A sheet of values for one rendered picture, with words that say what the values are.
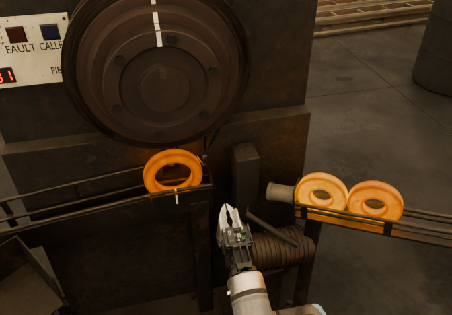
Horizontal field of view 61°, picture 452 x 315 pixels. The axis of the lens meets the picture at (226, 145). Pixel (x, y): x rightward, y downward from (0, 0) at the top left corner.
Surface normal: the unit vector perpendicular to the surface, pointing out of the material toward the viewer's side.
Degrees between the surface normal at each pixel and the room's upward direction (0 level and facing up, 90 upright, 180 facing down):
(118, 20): 39
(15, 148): 0
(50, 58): 90
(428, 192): 0
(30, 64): 90
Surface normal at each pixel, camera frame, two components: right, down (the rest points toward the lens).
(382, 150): -0.01, -0.81
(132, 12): -0.14, -0.40
